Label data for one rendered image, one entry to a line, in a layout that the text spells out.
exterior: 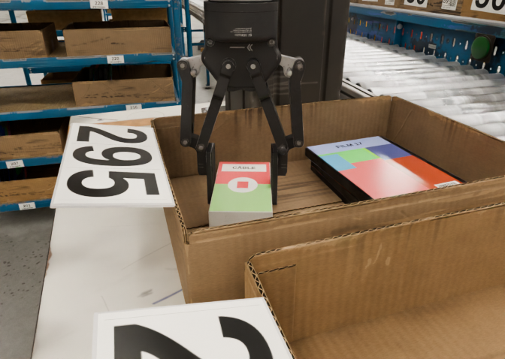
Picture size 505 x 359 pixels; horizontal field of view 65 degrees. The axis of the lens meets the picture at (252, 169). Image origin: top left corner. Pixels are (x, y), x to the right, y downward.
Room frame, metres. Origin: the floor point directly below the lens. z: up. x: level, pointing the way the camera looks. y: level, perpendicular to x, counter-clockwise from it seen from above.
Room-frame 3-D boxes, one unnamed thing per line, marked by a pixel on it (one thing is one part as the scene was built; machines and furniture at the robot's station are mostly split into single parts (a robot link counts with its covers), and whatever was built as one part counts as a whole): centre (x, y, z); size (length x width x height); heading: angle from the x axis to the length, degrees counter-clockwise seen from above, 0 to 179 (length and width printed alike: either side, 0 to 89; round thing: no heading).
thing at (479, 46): (1.34, -0.74, 0.81); 0.07 x 0.01 x 0.07; 14
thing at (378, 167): (0.47, -0.17, 0.79); 0.19 x 0.14 x 0.02; 20
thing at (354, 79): (1.25, -0.52, 0.72); 0.52 x 0.05 x 0.05; 104
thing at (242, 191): (0.43, 0.01, 0.77); 0.13 x 0.07 x 0.04; 179
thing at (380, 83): (1.18, -0.54, 0.72); 0.52 x 0.05 x 0.05; 104
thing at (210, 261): (0.43, -0.09, 0.80); 0.38 x 0.28 x 0.10; 108
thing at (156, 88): (1.77, 0.56, 0.59); 0.40 x 0.30 x 0.10; 102
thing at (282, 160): (0.43, -0.04, 0.83); 0.03 x 0.01 x 0.05; 89
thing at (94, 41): (1.77, 0.56, 0.79); 0.40 x 0.30 x 0.10; 105
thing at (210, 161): (0.43, 0.05, 0.80); 0.03 x 0.01 x 0.07; 179
